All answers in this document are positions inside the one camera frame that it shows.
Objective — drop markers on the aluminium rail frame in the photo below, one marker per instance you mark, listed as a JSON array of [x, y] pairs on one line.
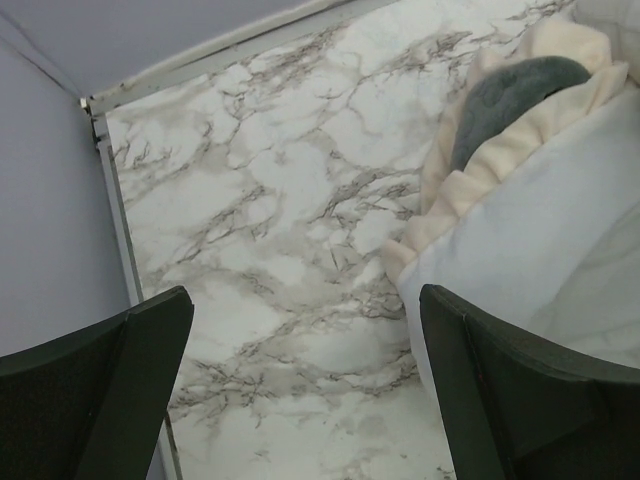
[[208, 57]]

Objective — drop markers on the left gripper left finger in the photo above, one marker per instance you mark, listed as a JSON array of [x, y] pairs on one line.
[[90, 404]]

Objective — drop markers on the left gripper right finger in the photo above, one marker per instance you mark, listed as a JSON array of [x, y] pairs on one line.
[[517, 406]]

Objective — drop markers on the grey pillowcase with cream trim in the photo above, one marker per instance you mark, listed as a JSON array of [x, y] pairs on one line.
[[529, 194]]

